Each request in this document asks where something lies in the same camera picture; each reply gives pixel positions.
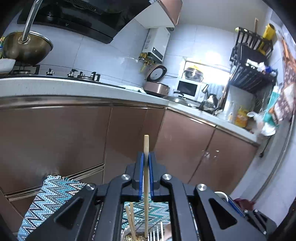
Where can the white microwave oven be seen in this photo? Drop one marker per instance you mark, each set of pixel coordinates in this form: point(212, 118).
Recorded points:
point(190, 89)

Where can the wooden chopstick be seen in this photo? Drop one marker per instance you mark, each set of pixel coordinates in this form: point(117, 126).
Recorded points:
point(132, 214)
point(146, 185)
point(130, 223)

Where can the brown patterned hanging apron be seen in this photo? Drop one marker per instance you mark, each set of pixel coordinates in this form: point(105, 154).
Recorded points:
point(284, 106)

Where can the wire utensil drainer basket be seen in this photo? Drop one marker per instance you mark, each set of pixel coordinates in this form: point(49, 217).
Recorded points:
point(157, 231)

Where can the yellow roll on rack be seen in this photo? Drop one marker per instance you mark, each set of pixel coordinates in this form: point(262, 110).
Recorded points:
point(268, 35)

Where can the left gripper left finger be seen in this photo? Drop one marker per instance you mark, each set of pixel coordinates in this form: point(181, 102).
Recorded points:
point(95, 212)

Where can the lower copper cabinets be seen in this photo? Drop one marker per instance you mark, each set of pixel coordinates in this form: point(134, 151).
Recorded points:
point(94, 139)

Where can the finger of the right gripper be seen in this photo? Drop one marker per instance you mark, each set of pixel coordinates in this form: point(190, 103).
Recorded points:
point(235, 207)

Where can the black wall dish rack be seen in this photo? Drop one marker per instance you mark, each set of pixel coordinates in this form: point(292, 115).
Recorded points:
point(249, 62)

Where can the zigzag woven table mat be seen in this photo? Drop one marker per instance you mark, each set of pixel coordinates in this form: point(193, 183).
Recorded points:
point(57, 190)

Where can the glass pan lid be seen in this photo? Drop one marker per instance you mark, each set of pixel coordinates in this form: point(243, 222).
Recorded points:
point(178, 97)

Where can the gas stove top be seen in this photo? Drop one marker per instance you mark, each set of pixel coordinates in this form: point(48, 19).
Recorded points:
point(70, 74)

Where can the blue grey hanging towel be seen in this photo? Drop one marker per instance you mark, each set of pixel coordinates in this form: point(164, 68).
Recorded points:
point(215, 89)

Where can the white ceramic spoon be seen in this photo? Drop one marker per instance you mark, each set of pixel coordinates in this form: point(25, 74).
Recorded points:
point(222, 195)

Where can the brass wok with handle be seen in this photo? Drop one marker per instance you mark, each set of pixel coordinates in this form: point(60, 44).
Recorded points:
point(27, 47)

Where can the steel pot on microwave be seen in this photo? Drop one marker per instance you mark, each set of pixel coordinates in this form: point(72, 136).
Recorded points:
point(193, 74)

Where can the clear spray bottle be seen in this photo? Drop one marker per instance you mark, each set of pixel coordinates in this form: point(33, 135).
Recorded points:
point(231, 112)

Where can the white water heater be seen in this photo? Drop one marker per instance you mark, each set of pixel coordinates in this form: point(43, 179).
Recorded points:
point(156, 43)

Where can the white bowl under wok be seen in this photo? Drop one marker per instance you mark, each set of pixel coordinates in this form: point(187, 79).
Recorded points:
point(6, 65)

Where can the orange liquid bottle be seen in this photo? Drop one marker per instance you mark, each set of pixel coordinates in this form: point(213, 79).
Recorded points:
point(241, 118)

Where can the maroon dustpan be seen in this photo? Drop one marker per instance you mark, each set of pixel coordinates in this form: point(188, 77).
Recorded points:
point(244, 204)

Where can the black range hood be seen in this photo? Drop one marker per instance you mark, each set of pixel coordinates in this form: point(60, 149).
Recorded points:
point(99, 20)

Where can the copper rice cooker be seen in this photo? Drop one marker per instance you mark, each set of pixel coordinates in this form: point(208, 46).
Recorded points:
point(152, 85)

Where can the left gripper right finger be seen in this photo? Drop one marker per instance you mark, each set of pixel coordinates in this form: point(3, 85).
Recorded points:
point(197, 212)

